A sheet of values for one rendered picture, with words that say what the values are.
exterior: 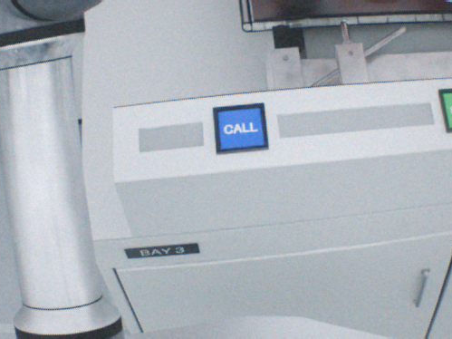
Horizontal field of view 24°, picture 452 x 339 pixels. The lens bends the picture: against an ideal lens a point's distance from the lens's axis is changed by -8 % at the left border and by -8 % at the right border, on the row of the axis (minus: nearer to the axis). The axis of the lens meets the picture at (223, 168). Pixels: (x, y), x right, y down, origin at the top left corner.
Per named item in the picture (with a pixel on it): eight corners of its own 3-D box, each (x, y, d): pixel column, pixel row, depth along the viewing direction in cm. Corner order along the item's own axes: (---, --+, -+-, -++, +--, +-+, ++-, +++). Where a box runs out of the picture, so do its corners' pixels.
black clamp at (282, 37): (272, 35, 137) (271, 24, 135) (290, 33, 137) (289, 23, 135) (275, 58, 135) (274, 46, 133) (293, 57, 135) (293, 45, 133)
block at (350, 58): (335, 56, 135) (335, 43, 133) (361, 55, 135) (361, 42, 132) (344, 111, 131) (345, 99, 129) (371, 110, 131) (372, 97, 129)
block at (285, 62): (271, 61, 135) (269, 48, 133) (298, 59, 135) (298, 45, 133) (278, 118, 132) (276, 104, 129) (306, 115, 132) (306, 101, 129)
